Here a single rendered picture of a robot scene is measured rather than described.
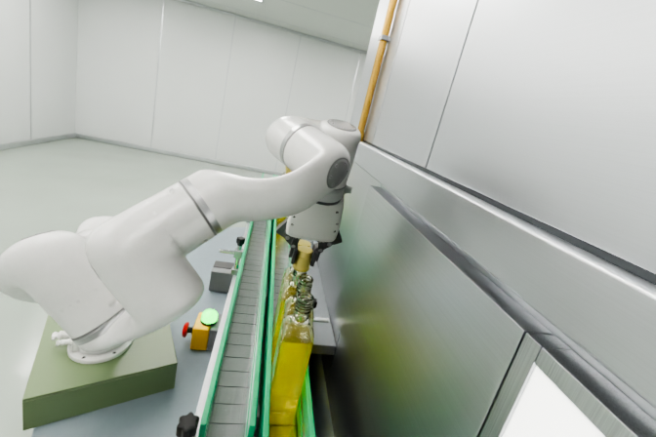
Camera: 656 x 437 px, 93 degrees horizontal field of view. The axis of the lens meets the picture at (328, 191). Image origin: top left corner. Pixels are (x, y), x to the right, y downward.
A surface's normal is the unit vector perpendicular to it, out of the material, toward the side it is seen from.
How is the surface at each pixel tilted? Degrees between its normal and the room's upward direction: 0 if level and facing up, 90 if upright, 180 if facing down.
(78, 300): 71
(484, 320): 90
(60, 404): 90
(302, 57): 90
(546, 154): 90
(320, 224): 108
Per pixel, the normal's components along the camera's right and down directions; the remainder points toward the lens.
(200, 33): 0.14, 0.28
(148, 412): 0.22, -0.94
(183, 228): 0.54, 0.15
